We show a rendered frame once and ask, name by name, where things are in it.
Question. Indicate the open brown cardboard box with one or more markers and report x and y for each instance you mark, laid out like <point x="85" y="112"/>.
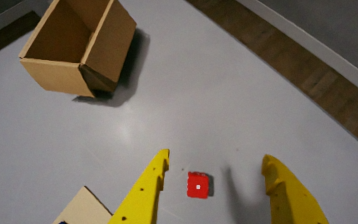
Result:
<point x="64" y="34"/>

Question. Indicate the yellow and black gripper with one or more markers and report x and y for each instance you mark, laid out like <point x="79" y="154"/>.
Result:
<point x="290" y="201"/>

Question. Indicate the tan flat mat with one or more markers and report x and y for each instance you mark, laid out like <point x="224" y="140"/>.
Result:
<point x="84" y="208"/>

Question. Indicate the red die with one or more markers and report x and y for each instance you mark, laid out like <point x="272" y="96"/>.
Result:
<point x="197" y="185"/>

